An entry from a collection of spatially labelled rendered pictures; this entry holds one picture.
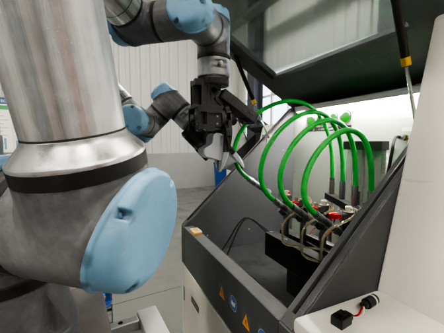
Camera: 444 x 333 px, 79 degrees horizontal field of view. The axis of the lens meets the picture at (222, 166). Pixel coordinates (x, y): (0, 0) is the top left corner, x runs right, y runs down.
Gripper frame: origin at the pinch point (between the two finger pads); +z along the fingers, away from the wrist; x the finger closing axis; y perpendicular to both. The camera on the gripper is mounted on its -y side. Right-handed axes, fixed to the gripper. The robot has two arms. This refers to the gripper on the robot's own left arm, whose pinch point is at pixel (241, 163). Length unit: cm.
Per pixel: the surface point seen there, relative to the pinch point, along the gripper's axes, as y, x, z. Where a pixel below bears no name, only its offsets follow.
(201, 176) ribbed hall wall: -43, -700, -52
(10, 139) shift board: 201, -498, -370
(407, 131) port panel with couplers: -40.1, 10.4, 27.6
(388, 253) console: -2.3, 28.5, 34.2
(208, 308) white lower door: 39.0, -7.7, 25.2
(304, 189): -0.3, 24.9, 13.7
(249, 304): 26.0, 18.9, 23.8
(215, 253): 25.2, -1.4, 13.7
